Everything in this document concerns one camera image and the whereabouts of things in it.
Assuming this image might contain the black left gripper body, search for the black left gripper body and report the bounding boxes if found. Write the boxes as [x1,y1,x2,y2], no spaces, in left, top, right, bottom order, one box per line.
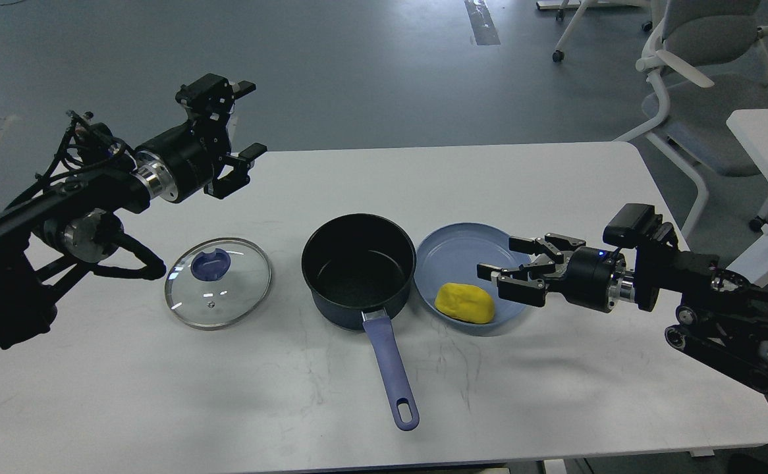
[135,125,231,202]

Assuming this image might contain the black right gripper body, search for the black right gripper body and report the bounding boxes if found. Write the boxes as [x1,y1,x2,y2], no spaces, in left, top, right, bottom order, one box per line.
[559,247,636,313]

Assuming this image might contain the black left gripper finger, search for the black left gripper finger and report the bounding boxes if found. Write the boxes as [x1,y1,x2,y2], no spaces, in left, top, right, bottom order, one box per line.
[204,143,269,200]
[175,73,256,132]

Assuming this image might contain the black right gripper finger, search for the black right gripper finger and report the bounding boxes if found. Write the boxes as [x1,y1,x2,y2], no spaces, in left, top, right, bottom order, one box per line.
[476,261,566,308]
[508,233,586,265]

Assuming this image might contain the glass pot lid blue knob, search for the glass pot lid blue knob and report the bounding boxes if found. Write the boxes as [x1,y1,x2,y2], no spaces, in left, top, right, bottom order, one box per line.
[163,238,273,330]

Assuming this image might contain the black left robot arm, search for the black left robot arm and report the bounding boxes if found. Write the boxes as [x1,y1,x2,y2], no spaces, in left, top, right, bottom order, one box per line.
[0,73,267,349]

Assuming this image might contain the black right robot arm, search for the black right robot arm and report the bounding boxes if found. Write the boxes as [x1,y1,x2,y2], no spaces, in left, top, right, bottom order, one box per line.
[476,203,768,394]

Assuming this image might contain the yellow potato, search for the yellow potato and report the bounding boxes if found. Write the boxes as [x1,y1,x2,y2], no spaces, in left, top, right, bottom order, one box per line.
[434,282,495,325]

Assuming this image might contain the light blue bowl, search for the light blue bowl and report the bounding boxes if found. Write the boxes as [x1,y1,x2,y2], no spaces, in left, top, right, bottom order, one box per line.
[414,223,532,336]

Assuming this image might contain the dark blue saucepan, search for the dark blue saucepan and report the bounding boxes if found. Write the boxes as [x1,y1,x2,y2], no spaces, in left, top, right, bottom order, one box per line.
[302,213,420,431]

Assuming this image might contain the white grey office chair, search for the white grey office chair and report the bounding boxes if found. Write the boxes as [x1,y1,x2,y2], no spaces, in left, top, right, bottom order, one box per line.
[619,1,768,235]

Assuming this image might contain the white chair base with casters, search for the white chair base with casters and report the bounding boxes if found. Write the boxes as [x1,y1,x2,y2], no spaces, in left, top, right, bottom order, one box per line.
[535,1,667,64]

